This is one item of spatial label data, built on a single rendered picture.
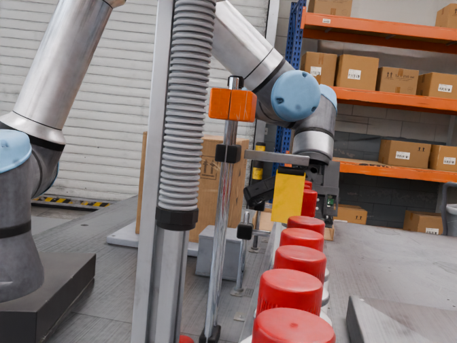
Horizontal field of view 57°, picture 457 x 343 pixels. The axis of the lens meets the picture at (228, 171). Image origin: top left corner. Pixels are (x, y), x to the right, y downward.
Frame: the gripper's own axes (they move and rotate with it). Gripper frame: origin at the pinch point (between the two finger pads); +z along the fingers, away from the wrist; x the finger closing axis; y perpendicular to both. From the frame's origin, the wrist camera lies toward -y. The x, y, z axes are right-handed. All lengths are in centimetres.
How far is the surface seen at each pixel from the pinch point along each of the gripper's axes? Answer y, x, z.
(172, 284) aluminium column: -12.1, -27.0, 9.7
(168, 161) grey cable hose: -10.2, -43.6, 2.7
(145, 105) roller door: -175, 316, -221
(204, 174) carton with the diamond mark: -23.1, 23.8, -24.6
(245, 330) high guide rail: -3.5, -28.0, 12.9
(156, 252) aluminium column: -14.5, -27.6, 6.6
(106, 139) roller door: -214, 331, -180
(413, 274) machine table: 32, 40, -11
